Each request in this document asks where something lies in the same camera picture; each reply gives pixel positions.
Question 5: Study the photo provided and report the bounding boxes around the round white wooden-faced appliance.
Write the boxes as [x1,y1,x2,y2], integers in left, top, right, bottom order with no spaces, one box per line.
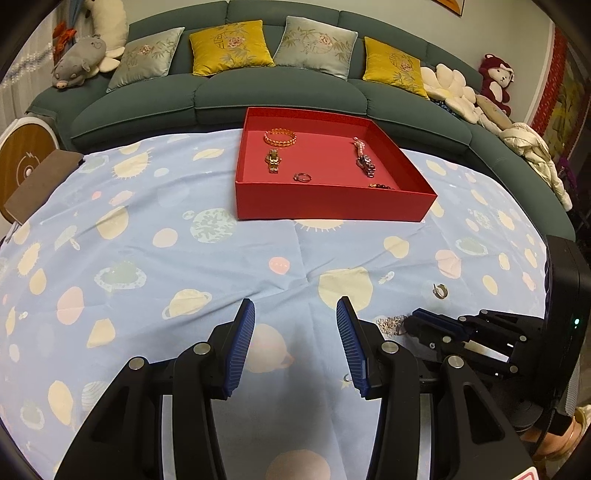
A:
[0,115,58,220]

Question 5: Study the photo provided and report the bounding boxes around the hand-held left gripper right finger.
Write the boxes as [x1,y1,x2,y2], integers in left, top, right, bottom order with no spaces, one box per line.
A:
[336,295,532,480]

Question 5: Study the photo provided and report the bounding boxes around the red bordered wall hanging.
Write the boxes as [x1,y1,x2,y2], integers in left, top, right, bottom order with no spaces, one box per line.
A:
[529,28,591,158]

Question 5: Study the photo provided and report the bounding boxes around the gold chain bracelet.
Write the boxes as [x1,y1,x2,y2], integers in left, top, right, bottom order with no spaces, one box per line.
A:
[264,129,296,147]

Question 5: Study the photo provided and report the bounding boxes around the yellow embroidered pillow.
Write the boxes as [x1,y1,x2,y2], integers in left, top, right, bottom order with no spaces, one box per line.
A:
[189,21,274,77]
[362,37,430,100]

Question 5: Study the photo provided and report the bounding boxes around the red cardboard box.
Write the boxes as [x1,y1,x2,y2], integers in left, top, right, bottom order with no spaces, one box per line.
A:
[235,107,438,223]

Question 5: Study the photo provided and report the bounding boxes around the red bow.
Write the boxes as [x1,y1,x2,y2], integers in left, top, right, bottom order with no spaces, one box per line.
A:
[52,22,77,54]

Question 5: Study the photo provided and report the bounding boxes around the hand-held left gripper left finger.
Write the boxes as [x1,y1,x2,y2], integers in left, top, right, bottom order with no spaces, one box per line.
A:
[54,298,256,480]

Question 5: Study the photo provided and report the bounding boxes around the blue planet-print tablecloth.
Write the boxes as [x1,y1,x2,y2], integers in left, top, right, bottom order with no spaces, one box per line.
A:
[0,128,578,480]

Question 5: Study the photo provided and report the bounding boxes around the white curtain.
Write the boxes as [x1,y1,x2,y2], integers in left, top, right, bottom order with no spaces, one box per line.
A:
[0,9,61,121]

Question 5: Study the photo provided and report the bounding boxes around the silver pendant necklace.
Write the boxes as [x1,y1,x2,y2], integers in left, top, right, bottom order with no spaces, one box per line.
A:
[375,315,411,336]

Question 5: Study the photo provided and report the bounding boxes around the dark green sofa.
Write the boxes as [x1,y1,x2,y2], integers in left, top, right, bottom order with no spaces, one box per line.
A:
[25,0,578,222]

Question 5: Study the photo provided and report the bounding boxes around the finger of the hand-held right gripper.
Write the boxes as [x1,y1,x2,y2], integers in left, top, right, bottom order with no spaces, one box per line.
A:
[405,323,522,376]
[412,308,544,340]

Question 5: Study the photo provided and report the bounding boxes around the white flower-shaped cushion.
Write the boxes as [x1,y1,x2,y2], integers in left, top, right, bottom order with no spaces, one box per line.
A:
[420,64,485,123]

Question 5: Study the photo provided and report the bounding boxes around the person's right hand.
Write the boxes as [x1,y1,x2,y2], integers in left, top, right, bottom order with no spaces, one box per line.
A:
[533,406,591,460]

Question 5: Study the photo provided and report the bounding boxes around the brown oval cushion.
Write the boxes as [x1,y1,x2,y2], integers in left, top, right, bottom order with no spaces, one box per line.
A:
[475,95,512,130]

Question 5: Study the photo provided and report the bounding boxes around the brown notebook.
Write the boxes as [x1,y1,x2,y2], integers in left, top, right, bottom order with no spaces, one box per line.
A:
[4,148,86,224]

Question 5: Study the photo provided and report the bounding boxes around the grey pig plush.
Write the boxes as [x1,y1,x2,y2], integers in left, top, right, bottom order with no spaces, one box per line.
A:
[51,34,108,90]

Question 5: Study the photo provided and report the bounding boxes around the grey-green embroidered pillow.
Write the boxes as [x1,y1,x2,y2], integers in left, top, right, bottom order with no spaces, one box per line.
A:
[272,16,358,81]
[106,27,185,93]

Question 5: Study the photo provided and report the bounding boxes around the cream blanket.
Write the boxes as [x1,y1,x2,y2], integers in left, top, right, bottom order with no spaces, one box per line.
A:
[499,122,573,213]

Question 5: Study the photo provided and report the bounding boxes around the dark red monkey plush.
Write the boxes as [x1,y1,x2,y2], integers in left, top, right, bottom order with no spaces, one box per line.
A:
[478,53,515,116]

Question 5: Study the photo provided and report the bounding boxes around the white long plush toy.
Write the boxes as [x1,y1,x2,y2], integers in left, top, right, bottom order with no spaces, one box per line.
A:
[83,0,129,72]

